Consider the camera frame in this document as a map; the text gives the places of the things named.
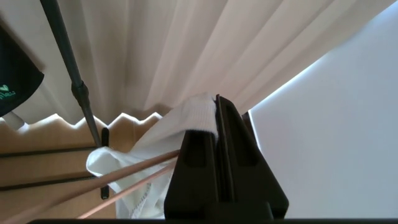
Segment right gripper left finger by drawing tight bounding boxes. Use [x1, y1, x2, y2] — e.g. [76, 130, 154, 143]
[164, 130, 220, 218]

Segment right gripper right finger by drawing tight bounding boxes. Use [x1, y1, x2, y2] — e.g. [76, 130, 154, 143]
[215, 95, 289, 218]

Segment white garment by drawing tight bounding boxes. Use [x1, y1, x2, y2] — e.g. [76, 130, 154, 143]
[86, 91, 220, 220]

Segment pink clothes hanger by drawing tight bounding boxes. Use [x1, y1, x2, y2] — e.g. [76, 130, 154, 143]
[0, 149, 181, 224]

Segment black shorts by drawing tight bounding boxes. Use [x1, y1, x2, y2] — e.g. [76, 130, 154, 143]
[0, 24, 45, 118]

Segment black clothes rack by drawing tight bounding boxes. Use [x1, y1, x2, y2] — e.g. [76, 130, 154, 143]
[0, 0, 110, 200]

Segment beige curtain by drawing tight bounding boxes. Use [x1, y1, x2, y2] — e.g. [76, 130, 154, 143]
[0, 0, 396, 131]

